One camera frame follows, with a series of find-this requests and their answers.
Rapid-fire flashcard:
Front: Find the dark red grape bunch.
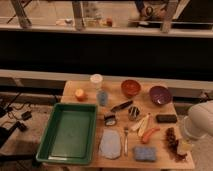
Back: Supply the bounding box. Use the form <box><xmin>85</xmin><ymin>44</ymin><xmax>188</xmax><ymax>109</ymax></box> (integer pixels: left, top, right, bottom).
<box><xmin>165</xmin><ymin>127</ymin><xmax>186</xmax><ymax>161</ymax></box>

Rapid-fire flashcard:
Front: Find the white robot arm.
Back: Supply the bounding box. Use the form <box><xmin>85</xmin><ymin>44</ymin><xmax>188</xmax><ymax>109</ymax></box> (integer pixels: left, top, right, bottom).
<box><xmin>177</xmin><ymin>100</ymin><xmax>213</xmax><ymax>156</ymax></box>

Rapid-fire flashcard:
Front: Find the white paper cup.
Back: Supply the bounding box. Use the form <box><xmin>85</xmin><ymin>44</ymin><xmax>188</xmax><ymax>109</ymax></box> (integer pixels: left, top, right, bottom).
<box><xmin>90</xmin><ymin>74</ymin><xmax>103</xmax><ymax>89</ymax></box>

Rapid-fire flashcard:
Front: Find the black rectangular block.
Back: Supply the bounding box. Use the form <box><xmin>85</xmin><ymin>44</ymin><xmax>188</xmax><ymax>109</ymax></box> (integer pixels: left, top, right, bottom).
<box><xmin>156</xmin><ymin>114</ymin><xmax>177</xmax><ymax>123</ymax></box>

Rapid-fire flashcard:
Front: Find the orange carrot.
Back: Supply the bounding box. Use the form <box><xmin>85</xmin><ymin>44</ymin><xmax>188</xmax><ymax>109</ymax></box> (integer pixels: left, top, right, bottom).
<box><xmin>141</xmin><ymin>127</ymin><xmax>160</xmax><ymax>144</ymax></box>

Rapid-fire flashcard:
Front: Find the blue sponge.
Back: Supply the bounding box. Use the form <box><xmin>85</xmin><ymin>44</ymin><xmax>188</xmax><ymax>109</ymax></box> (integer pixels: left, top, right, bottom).
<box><xmin>133</xmin><ymin>147</ymin><xmax>156</xmax><ymax>162</ymax></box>

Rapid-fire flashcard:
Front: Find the purple bowl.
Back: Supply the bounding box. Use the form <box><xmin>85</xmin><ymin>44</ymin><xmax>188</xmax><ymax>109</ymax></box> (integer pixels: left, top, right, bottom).
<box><xmin>149</xmin><ymin>86</ymin><xmax>173</xmax><ymax>105</ymax></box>

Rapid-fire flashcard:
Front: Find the silver fork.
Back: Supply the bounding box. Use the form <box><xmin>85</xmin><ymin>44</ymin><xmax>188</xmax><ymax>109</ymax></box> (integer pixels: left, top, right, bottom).
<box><xmin>124</xmin><ymin>127</ymin><xmax>128</xmax><ymax>156</ymax></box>

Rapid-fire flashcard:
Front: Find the grey blue cloth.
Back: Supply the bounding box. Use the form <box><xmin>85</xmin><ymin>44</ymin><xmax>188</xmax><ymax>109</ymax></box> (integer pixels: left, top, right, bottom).
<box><xmin>99</xmin><ymin>129</ymin><xmax>121</xmax><ymax>160</ymax></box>

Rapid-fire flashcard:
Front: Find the black white small gadget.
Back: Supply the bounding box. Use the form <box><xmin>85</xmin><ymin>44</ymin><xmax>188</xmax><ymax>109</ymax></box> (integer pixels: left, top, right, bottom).
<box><xmin>104</xmin><ymin>114</ymin><xmax>117</xmax><ymax>126</ymax></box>

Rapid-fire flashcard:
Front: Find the orange bowl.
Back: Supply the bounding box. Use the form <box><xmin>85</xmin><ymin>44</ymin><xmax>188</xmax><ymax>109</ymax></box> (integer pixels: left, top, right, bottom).
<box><xmin>121</xmin><ymin>79</ymin><xmax>141</xmax><ymax>98</ymax></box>

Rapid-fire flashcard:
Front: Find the green plastic tray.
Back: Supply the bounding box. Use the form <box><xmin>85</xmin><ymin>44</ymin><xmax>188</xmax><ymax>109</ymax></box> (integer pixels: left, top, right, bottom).
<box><xmin>36</xmin><ymin>103</ymin><xmax>97</xmax><ymax>165</ymax></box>

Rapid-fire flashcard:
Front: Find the orange fruit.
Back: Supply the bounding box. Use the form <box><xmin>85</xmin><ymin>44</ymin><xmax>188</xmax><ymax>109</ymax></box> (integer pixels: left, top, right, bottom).
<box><xmin>75</xmin><ymin>89</ymin><xmax>87</xmax><ymax>101</ymax></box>

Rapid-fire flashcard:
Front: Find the black handled knife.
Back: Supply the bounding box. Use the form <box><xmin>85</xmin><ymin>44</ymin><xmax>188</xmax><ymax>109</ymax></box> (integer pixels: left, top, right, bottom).
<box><xmin>110</xmin><ymin>100</ymin><xmax>133</xmax><ymax>112</ymax></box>

